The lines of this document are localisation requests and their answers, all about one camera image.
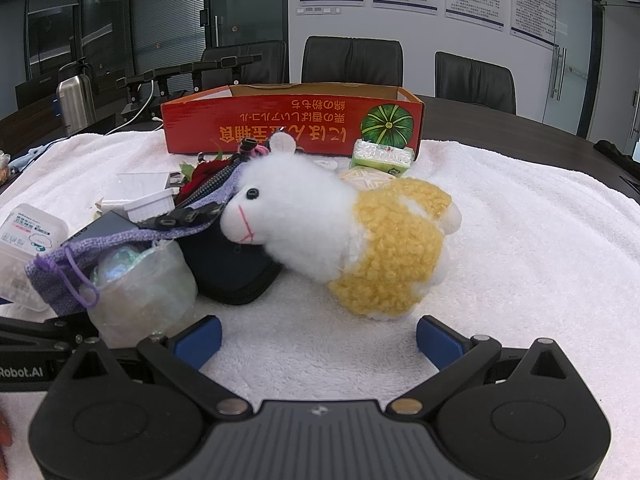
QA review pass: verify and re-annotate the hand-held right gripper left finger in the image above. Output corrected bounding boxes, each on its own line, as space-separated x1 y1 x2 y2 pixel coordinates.
65 315 253 418

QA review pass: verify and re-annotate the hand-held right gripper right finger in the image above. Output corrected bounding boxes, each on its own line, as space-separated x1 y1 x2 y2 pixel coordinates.
387 315 576 416

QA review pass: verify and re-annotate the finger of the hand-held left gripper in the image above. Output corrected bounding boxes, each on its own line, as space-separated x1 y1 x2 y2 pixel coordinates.
0 316 93 351

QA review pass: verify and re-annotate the iridescent clear plastic bag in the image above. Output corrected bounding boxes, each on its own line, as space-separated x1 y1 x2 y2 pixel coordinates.
87 242 198 348

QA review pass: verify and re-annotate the navy zip case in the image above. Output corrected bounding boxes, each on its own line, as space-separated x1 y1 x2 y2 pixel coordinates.
177 220 283 306

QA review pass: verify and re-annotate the white plastic wipes packet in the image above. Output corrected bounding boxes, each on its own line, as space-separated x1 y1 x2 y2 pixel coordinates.
0 203 69 313

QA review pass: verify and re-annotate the small dark blue card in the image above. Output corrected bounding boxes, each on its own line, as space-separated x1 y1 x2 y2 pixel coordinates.
61 210 142 250

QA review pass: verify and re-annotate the white power adapter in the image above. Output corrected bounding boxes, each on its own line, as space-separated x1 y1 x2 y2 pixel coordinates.
127 192 176 223

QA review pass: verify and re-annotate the white and yellow plush sheep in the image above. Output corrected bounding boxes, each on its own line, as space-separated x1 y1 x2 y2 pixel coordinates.
220 137 463 318

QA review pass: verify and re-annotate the red cardboard box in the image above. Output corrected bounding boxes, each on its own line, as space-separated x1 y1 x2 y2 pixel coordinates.
161 83 425 156

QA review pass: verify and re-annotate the dark wooden desktop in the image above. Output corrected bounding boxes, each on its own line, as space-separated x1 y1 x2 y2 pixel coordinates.
0 92 640 196

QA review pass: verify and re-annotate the white towel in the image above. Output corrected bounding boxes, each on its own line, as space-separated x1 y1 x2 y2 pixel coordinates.
0 130 640 480

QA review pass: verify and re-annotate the red fabric rose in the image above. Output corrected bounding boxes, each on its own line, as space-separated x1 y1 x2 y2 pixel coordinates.
177 157 236 198

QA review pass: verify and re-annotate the white flat box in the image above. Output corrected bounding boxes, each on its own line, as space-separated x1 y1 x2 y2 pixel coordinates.
117 171 174 201

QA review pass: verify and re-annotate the light blue cloth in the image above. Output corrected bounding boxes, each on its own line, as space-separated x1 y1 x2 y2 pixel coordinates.
10 142 57 172

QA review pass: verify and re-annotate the green tissue packet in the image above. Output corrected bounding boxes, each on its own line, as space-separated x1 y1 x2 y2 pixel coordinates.
350 138 416 178

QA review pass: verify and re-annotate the steel thermos jug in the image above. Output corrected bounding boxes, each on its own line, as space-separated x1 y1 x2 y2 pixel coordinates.
55 62 97 137

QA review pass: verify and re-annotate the black office chair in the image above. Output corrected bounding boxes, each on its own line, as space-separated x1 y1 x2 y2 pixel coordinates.
434 51 517 115
301 36 404 87
200 40 288 92

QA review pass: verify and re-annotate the white cable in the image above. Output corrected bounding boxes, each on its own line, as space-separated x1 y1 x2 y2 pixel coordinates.
105 80 163 136

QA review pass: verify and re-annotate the black desk cable cover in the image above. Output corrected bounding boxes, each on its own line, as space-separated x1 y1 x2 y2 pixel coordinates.
594 140 640 183

